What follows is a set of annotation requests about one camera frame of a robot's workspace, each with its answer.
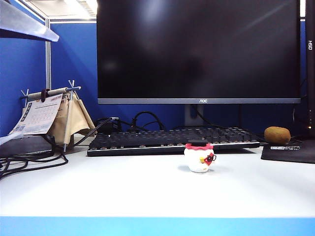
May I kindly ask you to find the black AOC computer monitor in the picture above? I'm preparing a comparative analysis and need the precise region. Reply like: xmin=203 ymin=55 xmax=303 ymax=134
xmin=96 ymin=0 xmax=302 ymax=105

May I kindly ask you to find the white flat-headed doll red cap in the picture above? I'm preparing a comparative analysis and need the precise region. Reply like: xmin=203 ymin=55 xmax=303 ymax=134
xmin=184 ymin=140 xmax=218 ymax=174

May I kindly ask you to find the black flat notebook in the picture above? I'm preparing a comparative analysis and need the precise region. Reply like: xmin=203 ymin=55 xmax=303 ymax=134
xmin=0 ymin=134 xmax=54 ymax=158

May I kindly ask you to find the black cable bundle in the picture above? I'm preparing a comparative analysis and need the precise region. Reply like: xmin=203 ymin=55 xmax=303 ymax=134
xmin=0 ymin=137 xmax=69 ymax=180

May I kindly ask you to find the paper desk calendar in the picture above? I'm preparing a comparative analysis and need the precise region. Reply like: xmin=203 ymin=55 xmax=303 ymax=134
xmin=8 ymin=93 xmax=63 ymax=136

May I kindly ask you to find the black mechanical keyboard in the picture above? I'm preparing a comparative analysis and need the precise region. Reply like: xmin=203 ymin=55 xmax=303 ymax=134
xmin=87 ymin=126 xmax=261 ymax=157

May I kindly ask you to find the grey metal shelf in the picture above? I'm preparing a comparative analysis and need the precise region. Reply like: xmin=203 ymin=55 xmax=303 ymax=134
xmin=0 ymin=0 xmax=60 ymax=42

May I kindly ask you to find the aluminium partition post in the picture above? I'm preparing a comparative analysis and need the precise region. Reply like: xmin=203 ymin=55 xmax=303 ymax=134
xmin=45 ymin=18 xmax=52 ymax=90

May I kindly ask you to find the grey monitor stand column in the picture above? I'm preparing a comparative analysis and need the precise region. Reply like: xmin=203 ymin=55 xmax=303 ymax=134
xmin=184 ymin=104 xmax=205 ymax=126

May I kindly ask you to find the black flat monitor base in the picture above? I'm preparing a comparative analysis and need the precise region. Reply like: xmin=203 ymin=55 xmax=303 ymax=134
xmin=260 ymin=140 xmax=315 ymax=164

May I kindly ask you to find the beige canvas hanging pouch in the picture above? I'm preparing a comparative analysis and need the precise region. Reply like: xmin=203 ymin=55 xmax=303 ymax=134
xmin=46 ymin=94 xmax=96 ymax=148

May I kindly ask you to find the black HSD monitor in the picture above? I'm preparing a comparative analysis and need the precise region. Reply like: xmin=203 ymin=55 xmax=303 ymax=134
xmin=299 ymin=0 xmax=315 ymax=142

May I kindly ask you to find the black looped cable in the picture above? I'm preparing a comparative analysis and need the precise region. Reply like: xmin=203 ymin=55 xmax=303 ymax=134
xmin=120 ymin=111 xmax=166 ymax=132

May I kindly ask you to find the brown kiwi fruit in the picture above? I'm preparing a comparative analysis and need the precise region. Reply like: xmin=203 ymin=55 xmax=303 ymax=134
xmin=264 ymin=126 xmax=291 ymax=145

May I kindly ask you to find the desk calendar on metal stand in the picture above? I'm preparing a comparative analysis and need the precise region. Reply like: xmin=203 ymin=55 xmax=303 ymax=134
xmin=20 ymin=80 xmax=82 ymax=152

